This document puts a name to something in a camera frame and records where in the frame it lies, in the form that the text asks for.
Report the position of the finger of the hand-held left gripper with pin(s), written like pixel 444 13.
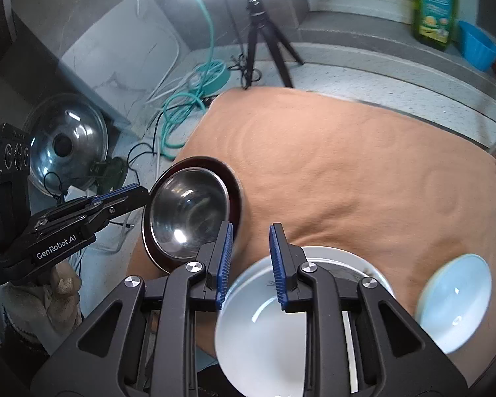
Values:
pixel 115 193
pixel 124 209

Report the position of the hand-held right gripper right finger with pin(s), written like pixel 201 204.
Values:
pixel 277 273

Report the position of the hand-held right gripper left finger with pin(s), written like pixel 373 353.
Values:
pixel 223 273

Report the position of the red steel bowl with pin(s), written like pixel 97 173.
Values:
pixel 190 215

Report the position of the white bowl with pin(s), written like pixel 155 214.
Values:
pixel 260 339

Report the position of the deep plate with pink blossoms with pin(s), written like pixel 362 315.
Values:
pixel 355 260

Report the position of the person's left hand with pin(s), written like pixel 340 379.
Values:
pixel 62 293

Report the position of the dark green clamp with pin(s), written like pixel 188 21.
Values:
pixel 107 171

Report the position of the white power adapter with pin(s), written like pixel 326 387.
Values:
pixel 76 193

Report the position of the steel pot lid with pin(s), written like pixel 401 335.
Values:
pixel 78 132

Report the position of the tan blanket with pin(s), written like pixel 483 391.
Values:
pixel 334 153

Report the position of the light blue bowl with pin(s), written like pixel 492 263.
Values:
pixel 454 302

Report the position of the black tripod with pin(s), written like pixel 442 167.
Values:
pixel 256 33

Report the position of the blue plastic container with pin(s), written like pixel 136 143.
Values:
pixel 477 45

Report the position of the green dish soap bottle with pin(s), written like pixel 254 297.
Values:
pixel 436 4

